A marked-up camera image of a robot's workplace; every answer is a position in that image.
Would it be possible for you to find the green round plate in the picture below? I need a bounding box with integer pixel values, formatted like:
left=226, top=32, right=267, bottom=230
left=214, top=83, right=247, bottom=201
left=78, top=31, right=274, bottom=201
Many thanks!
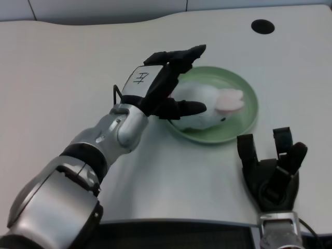
left=162, top=66, right=259, bottom=145

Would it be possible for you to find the white plush rabbit doll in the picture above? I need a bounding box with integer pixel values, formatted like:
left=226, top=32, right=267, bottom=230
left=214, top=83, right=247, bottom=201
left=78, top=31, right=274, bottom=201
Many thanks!
left=168, top=80, right=245, bottom=131

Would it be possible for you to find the black table cable grommet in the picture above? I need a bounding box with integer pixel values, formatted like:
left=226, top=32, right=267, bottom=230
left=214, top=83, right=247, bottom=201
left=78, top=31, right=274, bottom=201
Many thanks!
left=251, top=19, right=275, bottom=34

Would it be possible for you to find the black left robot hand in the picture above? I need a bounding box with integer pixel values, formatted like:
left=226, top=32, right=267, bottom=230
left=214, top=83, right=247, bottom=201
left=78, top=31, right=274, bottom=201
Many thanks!
left=121, top=44, right=208, bottom=120

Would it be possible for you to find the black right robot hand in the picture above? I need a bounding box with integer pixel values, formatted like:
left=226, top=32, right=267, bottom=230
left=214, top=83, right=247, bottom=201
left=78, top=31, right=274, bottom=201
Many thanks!
left=237, top=127, right=309, bottom=212

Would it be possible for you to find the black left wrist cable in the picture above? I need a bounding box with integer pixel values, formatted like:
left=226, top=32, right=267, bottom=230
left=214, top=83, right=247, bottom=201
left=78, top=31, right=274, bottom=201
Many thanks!
left=112, top=84, right=123, bottom=106

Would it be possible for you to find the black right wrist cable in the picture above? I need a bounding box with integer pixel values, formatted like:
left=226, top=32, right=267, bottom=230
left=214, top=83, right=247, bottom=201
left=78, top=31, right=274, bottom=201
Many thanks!
left=298, top=218, right=319, bottom=238

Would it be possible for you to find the black robot torso panel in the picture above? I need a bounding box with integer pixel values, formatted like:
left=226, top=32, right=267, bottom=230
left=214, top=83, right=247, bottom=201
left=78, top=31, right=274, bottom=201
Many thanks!
left=92, top=222, right=260, bottom=249

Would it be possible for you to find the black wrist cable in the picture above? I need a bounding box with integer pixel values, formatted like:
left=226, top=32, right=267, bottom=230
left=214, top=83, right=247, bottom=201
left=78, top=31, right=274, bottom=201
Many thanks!
left=298, top=218, right=319, bottom=238
left=112, top=84, right=123, bottom=106

